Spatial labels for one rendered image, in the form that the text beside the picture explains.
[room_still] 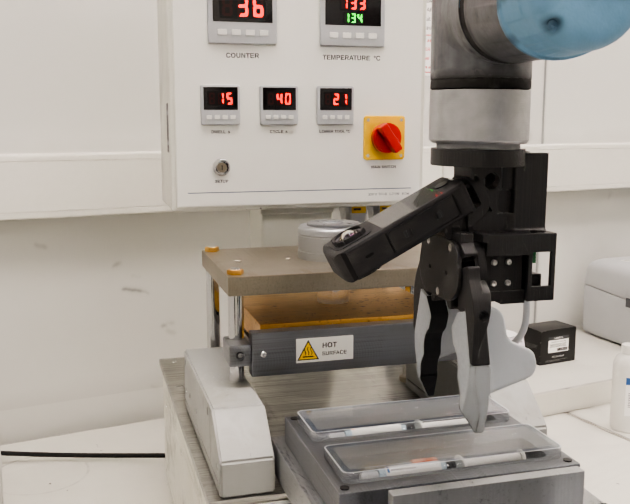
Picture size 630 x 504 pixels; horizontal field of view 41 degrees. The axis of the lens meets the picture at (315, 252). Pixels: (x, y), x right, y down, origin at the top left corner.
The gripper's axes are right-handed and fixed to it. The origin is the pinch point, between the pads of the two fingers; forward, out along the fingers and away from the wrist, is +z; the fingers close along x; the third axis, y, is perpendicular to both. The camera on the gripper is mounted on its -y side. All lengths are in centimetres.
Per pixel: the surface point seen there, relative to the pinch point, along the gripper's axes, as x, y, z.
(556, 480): -8.4, 5.1, 3.5
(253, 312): 27.0, -9.9, -1.6
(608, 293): 90, 79, 14
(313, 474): 2.6, -10.0, 6.1
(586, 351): 84, 71, 25
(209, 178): 42.8, -12.0, -14.8
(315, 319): 22.1, -4.4, -1.7
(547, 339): 78, 58, 20
